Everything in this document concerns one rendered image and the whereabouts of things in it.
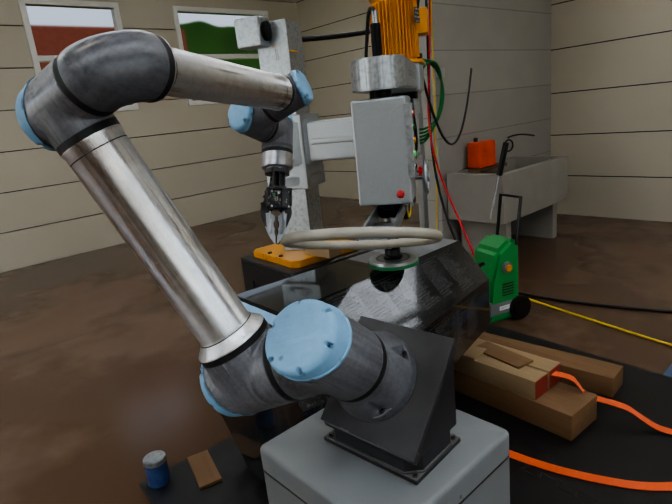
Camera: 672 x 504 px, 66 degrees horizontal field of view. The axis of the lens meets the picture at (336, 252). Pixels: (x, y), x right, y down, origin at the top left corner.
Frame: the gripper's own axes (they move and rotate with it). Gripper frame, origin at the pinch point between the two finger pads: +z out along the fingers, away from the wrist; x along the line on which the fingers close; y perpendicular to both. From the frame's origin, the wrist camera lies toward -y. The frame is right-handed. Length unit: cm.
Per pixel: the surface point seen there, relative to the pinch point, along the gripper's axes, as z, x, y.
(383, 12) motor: -123, 62, -73
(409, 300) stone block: 17, 65, -57
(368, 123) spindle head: -52, 42, -38
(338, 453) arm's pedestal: 51, 8, 37
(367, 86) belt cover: -64, 39, -31
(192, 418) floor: 80, -23, -157
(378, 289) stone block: 12, 51, -56
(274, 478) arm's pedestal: 57, -4, 29
